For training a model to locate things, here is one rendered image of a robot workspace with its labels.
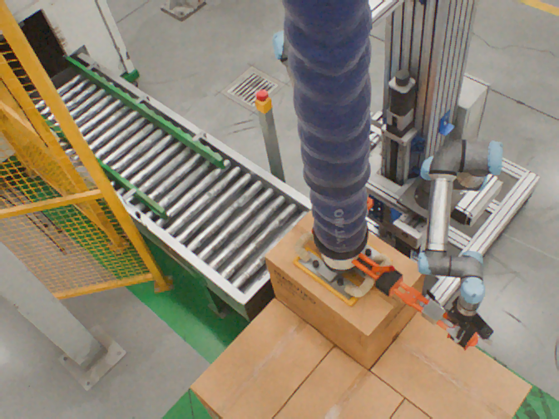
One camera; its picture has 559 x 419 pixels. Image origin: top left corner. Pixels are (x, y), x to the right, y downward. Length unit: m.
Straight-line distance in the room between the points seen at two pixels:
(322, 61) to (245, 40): 3.70
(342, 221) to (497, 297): 1.71
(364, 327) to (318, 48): 1.30
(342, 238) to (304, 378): 0.84
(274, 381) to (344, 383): 0.33
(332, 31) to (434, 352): 1.79
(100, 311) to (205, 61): 2.32
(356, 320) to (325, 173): 0.80
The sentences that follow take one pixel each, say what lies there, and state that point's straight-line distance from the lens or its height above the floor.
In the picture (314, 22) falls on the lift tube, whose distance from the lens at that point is 1.46.
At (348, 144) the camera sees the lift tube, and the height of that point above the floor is 1.85.
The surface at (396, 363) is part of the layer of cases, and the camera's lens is 2.83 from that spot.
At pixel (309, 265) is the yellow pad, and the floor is 0.97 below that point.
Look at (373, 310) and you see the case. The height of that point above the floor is 0.94.
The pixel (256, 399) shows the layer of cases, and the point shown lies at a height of 0.54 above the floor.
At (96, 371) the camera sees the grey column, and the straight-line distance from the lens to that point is 3.69.
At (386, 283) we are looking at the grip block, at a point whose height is 1.09.
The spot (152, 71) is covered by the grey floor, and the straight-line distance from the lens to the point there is 5.17.
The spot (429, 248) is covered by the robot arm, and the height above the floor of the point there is 1.42.
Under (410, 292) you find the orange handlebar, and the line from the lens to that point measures 2.37.
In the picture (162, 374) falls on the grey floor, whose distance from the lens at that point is 3.56.
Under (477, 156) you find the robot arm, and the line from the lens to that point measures 2.09.
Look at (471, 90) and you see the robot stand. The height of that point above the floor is 1.23.
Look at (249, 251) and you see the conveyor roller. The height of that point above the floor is 0.55.
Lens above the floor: 3.20
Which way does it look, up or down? 54 degrees down
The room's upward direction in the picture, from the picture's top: 11 degrees counter-clockwise
